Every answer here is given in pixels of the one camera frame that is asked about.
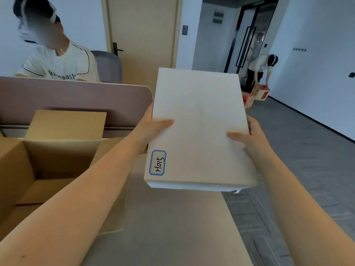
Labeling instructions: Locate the person's right forearm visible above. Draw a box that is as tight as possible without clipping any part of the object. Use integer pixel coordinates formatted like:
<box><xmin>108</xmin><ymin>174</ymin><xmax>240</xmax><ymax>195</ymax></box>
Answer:
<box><xmin>250</xmin><ymin>147</ymin><xmax>355</xmax><ymax>266</ymax></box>

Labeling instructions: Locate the white box with blue-bordered label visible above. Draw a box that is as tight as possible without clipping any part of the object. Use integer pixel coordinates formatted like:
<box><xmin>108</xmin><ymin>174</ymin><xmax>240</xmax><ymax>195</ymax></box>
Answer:
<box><xmin>144</xmin><ymin>67</ymin><xmax>259</xmax><ymax>192</ymax></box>

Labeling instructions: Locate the red and white carton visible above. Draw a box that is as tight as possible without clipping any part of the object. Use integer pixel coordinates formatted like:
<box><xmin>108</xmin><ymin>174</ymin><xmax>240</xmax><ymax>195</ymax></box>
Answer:
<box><xmin>251</xmin><ymin>85</ymin><xmax>271</xmax><ymax>101</ymax></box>
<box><xmin>242</xmin><ymin>92</ymin><xmax>254</xmax><ymax>109</ymax></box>

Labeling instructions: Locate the light wooden door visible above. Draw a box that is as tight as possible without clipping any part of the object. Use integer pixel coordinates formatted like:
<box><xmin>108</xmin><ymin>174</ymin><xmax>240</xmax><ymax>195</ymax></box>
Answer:
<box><xmin>100</xmin><ymin>0</ymin><xmax>183</xmax><ymax>100</ymax></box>

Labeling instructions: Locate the grey office chair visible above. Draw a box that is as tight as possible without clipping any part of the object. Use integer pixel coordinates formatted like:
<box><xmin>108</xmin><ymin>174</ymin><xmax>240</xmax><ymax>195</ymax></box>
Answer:
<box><xmin>91</xmin><ymin>50</ymin><xmax>123</xmax><ymax>83</ymax></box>

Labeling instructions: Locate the person's left hand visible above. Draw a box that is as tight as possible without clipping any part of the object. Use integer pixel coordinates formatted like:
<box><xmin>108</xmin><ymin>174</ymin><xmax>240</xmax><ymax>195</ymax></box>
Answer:
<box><xmin>132</xmin><ymin>101</ymin><xmax>175</xmax><ymax>154</ymax></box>

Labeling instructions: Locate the black framed glass door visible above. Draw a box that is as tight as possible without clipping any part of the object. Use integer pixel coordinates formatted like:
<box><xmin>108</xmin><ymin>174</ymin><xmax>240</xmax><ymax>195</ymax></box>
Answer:
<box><xmin>224</xmin><ymin>0</ymin><xmax>278</xmax><ymax>74</ymax></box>

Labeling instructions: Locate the person's right hand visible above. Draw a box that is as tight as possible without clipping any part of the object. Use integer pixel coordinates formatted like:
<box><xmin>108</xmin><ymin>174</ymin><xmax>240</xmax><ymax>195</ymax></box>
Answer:
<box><xmin>226</xmin><ymin>114</ymin><xmax>269</xmax><ymax>167</ymax></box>

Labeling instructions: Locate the open brown cardboard box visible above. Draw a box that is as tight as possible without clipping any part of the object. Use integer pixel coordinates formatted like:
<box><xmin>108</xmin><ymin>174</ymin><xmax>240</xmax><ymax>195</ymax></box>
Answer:
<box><xmin>0</xmin><ymin>110</ymin><xmax>131</xmax><ymax>243</ymax></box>

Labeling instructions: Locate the brown desk partition panel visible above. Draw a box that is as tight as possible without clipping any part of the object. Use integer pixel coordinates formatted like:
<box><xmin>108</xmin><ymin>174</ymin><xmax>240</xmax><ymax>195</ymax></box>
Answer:
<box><xmin>0</xmin><ymin>76</ymin><xmax>154</xmax><ymax>128</ymax></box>

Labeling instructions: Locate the person's left forearm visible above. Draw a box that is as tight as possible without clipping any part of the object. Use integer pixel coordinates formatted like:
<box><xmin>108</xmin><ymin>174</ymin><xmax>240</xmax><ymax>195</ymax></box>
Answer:
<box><xmin>0</xmin><ymin>133</ymin><xmax>147</xmax><ymax>266</ymax></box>

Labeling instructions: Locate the white headset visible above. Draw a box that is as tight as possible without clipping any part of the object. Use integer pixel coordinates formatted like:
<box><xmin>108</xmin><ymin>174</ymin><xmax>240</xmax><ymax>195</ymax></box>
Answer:
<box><xmin>17</xmin><ymin>0</ymin><xmax>61</xmax><ymax>44</ymax></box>

